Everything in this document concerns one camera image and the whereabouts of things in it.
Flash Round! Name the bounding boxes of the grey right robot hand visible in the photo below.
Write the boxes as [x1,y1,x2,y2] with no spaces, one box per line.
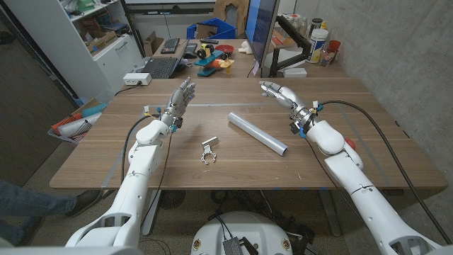
[258,81,318,132]

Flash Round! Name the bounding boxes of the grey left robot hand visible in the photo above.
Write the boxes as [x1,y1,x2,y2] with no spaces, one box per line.
[161,77,196,128]

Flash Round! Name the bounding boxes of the small white box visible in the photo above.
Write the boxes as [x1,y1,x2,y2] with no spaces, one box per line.
[282,67,308,79]

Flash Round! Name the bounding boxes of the black laptop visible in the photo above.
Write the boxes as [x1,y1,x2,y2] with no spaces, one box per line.
[140,42,188,79]

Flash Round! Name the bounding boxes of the white power strip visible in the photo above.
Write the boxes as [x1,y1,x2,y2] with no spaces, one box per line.
[122,72,153,86]

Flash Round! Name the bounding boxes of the colourful toy airplane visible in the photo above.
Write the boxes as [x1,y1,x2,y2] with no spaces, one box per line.
[193,42,236,77]

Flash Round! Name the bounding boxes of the clear glass jar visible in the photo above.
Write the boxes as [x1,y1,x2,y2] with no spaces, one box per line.
[319,48,336,67]

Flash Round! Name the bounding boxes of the black keyboard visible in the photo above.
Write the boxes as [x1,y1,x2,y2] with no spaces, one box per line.
[160,38,180,55]

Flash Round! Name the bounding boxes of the white labelled canister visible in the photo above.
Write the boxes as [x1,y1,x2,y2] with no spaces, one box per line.
[306,28,330,64]

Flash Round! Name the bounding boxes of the open cardboard box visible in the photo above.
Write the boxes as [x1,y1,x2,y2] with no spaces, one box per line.
[143,30,164,57]

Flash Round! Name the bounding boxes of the flat computer monitor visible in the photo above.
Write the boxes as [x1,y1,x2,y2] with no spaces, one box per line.
[244,0,280,69]

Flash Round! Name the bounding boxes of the dark bottle with black lid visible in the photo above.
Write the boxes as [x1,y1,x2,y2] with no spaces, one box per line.
[310,18,323,36]

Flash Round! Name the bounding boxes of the blue plastic bin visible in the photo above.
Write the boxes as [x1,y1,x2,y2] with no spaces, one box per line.
[186,17,237,40]

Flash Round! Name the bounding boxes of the cardboard box on shelf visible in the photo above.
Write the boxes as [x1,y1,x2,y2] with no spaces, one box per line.
[86,30,118,54]

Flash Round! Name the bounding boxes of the black floor fan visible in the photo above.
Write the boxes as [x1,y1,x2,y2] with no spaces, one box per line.
[158,190,187,210]

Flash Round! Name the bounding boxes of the floor bin of rolls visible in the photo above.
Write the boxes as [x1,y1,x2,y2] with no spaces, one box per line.
[47,102,109,145]

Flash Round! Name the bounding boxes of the grey table leg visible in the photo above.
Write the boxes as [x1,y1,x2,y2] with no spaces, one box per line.
[317,189,343,237]
[142,190,162,237]

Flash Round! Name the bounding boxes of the white shelf cabinet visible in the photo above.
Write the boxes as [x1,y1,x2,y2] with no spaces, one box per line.
[3,0,146,102]

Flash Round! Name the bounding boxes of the person's dark shoe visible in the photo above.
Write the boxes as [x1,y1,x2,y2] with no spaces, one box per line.
[65,189,103,217]

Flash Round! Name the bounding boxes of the white robot torso base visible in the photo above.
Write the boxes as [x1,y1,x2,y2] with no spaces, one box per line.
[190,211,294,255]

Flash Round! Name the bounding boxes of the person's blue jeans leg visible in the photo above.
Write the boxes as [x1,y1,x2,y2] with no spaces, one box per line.
[0,179,78,247]

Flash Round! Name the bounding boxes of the small metal clamp bracket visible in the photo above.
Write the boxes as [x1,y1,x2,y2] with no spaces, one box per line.
[200,136,220,166]

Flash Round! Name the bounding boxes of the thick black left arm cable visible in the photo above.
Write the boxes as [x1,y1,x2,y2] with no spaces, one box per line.
[120,115,152,183]

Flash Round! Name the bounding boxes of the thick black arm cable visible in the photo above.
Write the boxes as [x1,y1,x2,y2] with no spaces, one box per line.
[319,100,453,245]
[120,115,152,183]

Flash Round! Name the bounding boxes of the black floor cable bundle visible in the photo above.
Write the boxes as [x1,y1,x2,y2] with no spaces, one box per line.
[208,190,316,249]

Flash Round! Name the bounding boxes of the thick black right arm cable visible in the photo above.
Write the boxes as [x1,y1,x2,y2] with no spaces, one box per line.
[319,100,453,245]

